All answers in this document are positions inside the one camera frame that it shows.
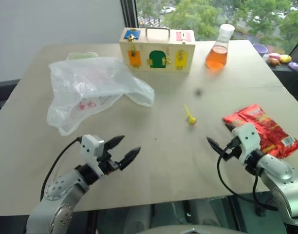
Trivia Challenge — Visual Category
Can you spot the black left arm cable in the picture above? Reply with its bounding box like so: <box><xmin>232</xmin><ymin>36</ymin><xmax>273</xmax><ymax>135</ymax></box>
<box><xmin>40</xmin><ymin>136</ymin><xmax>82</xmax><ymax>202</ymax></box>

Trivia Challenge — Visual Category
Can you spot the flask with orange liquid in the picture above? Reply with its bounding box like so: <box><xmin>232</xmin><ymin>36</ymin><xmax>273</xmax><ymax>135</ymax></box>
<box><xmin>205</xmin><ymin>23</ymin><xmax>236</xmax><ymax>71</ymax></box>

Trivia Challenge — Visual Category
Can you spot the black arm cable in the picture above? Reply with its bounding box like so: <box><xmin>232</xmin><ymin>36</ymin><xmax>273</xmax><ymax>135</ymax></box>
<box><xmin>40</xmin><ymin>136</ymin><xmax>82</xmax><ymax>202</ymax></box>
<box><xmin>217</xmin><ymin>145</ymin><xmax>279</xmax><ymax>212</ymax></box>

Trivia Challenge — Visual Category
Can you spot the translucent white plastic bag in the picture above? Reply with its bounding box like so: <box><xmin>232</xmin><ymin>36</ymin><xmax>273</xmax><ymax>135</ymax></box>
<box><xmin>46</xmin><ymin>57</ymin><xmax>155</xmax><ymax>137</ymax></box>

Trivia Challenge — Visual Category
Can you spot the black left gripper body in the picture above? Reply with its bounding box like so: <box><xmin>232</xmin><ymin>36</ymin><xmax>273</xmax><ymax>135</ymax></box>
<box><xmin>97</xmin><ymin>143</ymin><xmax>121</xmax><ymax>176</ymax></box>

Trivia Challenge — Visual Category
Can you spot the wooden lock box with handle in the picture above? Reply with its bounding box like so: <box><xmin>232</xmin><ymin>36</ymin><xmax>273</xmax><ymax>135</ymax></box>
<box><xmin>118</xmin><ymin>27</ymin><xmax>197</xmax><ymax>74</ymax></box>

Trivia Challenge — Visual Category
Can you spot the red snack packet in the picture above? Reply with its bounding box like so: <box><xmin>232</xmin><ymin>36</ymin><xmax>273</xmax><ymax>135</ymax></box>
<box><xmin>222</xmin><ymin>104</ymin><xmax>298</xmax><ymax>159</ymax></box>

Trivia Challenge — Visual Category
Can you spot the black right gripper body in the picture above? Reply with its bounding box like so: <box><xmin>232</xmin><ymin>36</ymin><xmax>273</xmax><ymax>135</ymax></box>
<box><xmin>222</xmin><ymin>136</ymin><xmax>243</xmax><ymax>162</ymax></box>

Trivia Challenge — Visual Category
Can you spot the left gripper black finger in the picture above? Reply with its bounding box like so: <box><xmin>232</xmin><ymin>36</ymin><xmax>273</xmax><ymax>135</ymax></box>
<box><xmin>118</xmin><ymin>146</ymin><xmax>142</xmax><ymax>171</ymax></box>
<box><xmin>104</xmin><ymin>135</ymin><xmax>126</xmax><ymax>151</ymax></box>

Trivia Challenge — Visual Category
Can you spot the dark side furniture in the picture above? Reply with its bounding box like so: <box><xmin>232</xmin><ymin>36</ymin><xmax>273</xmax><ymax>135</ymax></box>
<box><xmin>0</xmin><ymin>78</ymin><xmax>21</xmax><ymax>120</ymax></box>

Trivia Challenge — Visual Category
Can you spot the small yellow plastic toy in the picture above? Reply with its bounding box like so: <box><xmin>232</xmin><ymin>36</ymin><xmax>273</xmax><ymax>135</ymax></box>
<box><xmin>183</xmin><ymin>104</ymin><xmax>197</xmax><ymax>125</ymax></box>

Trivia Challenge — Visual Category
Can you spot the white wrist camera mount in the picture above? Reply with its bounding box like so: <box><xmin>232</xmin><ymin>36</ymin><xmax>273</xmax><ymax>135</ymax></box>
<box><xmin>80</xmin><ymin>134</ymin><xmax>106</xmax><ymax>176</ymax></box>
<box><xmin>231</xmin><ymin>122</ymin><xmax>262</xmax><ymax>167</ymax></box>

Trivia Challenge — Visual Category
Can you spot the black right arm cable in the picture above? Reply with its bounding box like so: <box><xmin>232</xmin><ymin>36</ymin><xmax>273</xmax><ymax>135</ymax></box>
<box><xmin>217</xmin><ymin>145</ymin><xmax>279</xmax><ymax>212</ymax></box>

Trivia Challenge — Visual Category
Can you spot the dark window frame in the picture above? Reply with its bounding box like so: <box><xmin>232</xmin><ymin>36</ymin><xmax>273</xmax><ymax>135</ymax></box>
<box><xmin>120</xmin><ymin>0</ymin><xmax>139</xmax><ymax>28</ymax></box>

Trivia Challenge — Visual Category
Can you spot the purple bowl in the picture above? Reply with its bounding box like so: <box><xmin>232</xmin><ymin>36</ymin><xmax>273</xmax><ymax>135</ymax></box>
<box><xmin>253</xmin><ymin>43</ymin><xmax>269</xmax><ymax>56</ymax></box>

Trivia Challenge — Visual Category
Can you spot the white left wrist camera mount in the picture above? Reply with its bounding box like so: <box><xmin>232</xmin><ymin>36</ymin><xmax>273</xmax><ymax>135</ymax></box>
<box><xmin>80</xmin><ymin>134</ymin><xmax>106</xmax><ymax>176</ymax></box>

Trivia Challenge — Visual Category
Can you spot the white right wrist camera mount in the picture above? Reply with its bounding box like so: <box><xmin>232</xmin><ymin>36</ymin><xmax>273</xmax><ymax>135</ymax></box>
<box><xmin>231</xmin><ymin>122</ymin><xmax>262</xmax><ymax>167</ymax></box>

